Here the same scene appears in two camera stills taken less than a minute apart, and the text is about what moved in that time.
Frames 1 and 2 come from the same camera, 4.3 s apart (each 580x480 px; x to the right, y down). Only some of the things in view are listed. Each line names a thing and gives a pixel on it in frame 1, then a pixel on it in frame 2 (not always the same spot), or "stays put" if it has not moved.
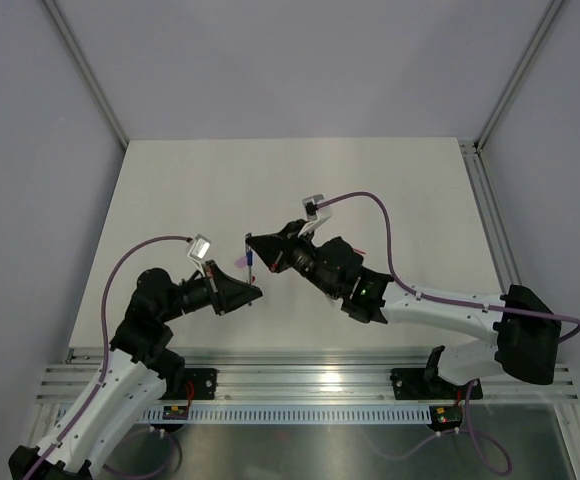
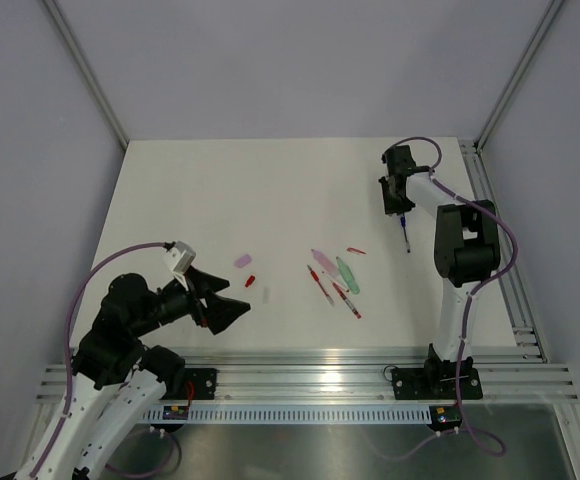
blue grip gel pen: [249, 259] -> [403, 224]
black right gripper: [275, 248] -> [391, 207]
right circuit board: [446, 415] stays put
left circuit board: [175, 413] stays put
